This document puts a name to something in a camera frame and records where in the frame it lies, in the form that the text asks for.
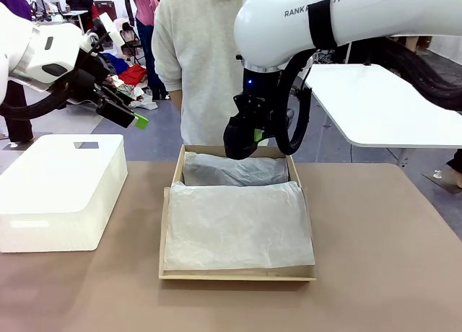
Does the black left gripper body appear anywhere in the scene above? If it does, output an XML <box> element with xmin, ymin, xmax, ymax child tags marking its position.
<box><xmin>69</xmin><ymin>66</ymin><xmax>110</xmax><ymax>105</ymax></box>

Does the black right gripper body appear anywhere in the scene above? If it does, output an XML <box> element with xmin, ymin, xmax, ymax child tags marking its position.
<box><xmin>233</xmin><ymin>70</ymin><xmax>289</xmax><ymax>131</ymax></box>

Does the white tissue paper sheet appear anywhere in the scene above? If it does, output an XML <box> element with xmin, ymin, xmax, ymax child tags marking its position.
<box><xmin>163</xmin><ymin>181</ymin><xmax>316</xmax><ymax>272</ymax></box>
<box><xmin>183</xmin><ymin>151</ymin><xmax>290</xmax><ymax>188</ymax></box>

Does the brown cardboard shoe box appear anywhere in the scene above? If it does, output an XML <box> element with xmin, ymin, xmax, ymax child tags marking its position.
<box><xmin>158</xmin><ymin>144</ymin><xmax>318</xmax><ymax>281</ymax></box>

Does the person's right hand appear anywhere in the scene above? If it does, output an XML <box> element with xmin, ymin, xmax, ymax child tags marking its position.
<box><xmin>169</xmin><ymin>89</ymin><xmax>183</xmax><ymax>113</ymax></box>

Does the white crumpled bag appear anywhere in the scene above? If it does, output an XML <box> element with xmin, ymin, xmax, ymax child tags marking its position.
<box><xmin>128</xmin><ymin>86</ymin><xmax>160</xmax><ymax>111</ymax></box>

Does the red cloth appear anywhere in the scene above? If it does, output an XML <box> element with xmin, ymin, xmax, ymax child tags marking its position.
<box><xmin>118</xmin><ymin>64</ymin><xmax>148</xmax><ymax>88</ymax></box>

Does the blue cloth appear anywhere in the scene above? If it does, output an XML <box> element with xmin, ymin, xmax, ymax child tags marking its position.
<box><xmin>100</xmin><ymin>52</ymin><xmax>127</xmax><ymax>75</ymax></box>

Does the black folding chair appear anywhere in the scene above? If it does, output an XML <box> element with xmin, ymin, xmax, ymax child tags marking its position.
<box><xmin>121</xmin><ymin>21</ymin><xmax>144</xmax><ymax>64</ymax></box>

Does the white background table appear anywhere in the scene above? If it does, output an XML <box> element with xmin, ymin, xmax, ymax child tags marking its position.
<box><xmin>59</xmin><ymin>9</ymin><xmax>90</xmax><ymax>35</ymax></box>

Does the person in light gray sweatshirt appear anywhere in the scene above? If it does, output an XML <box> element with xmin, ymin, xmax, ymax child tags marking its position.
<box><xmin>151</xmin><ymin>0</ymin><xmax>295</xmax><ymax>147</ymax></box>

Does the white plastic bin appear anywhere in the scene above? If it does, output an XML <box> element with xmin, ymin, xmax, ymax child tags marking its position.
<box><xmin>0</xmin><ymin>134</ymin><xmax>128</xmax><ymax>254</ymax></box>

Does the bystander in pink top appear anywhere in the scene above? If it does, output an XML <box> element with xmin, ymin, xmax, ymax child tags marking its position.
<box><xmin>126</xmin><ymin>0</ymin><xmax>170</xmax><ymax>101</ymax></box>

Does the white side table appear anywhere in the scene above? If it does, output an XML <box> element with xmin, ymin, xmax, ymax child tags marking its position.
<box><xmin>304</xmin><ymin>64</ymin><xmax>462</xmax><ymax>149</ymax></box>

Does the gray table foot plate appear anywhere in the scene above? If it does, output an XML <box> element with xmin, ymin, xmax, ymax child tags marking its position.
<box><xmin>421</xmin><ymin>169</ymin><xmax>462</xmax><ymax>195</ymax></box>

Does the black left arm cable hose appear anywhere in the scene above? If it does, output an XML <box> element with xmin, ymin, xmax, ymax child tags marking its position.
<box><xmin>0</xmin><ymin>39</ymin><xmax>105</xmax><ymax>122</ymax></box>

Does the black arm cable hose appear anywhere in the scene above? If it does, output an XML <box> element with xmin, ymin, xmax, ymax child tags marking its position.
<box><xmin>0</xmin><ymin>39</ymin><xmax>105</xmax><ymax>122</ymax></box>
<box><xmin>274</xmin><ymin>35</ymin><xmax>462</xmax><ymax>156</ymax></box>

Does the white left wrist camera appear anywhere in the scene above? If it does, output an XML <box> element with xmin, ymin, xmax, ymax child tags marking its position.
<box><xmin>88</xmin><ymin>12</ymin><xmax>126</xmax><ymax>50</ymax></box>

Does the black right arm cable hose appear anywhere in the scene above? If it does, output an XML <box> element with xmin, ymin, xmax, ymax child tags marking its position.
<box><xmin>274</xmin><ymin>35</ymin><xmax>462</xmax><ymax>156</ymax></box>

